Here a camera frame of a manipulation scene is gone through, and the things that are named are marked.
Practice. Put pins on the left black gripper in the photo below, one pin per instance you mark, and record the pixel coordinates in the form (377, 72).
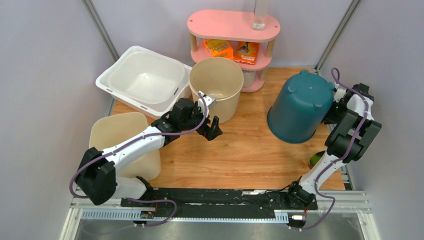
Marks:
(205, 132)

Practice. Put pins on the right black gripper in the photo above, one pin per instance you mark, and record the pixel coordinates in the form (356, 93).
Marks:
(330, 118)

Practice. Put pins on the teal plastic bucket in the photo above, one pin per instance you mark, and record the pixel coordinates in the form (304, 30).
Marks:
(301, 105)

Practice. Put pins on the beige round bucket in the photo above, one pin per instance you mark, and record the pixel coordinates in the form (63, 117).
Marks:
(221, 78)

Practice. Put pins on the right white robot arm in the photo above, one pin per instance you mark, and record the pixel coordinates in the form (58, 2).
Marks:
(354, 131)

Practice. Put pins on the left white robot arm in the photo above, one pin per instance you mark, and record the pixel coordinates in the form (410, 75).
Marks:
(97, 174)

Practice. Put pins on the green bottle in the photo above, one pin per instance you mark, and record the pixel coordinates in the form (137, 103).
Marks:
(315, 159)

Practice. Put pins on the grey cartoon cup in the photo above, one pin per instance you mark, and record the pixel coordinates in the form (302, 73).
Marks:
(249, 78)

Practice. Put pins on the orange snack box left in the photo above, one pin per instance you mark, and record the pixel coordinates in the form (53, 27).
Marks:
(218, 48)

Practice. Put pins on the orange snack box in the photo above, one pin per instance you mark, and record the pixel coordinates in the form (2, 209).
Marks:
(218, 48)
(246, 52)

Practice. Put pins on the orange snack box right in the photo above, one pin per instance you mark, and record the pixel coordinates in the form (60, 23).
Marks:
(246, 52)

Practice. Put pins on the white square plastic bin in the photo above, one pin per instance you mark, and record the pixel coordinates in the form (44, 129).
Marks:
(146, 81)

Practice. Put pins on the beige square waste bin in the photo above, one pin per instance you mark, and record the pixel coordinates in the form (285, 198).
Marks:
(112, 130)

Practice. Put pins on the pink three-tier shelf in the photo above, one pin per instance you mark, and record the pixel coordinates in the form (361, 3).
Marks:
(234, 26)

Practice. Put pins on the clear glass bottle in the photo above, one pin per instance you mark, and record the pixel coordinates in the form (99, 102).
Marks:
(260, 13)

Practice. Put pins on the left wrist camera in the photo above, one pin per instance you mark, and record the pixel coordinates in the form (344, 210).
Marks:
(205, 101)

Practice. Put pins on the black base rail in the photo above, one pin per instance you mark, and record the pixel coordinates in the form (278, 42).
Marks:
(215, 204)

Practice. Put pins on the aluminium frame rail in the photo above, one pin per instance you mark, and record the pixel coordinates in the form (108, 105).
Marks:
(347, 203)

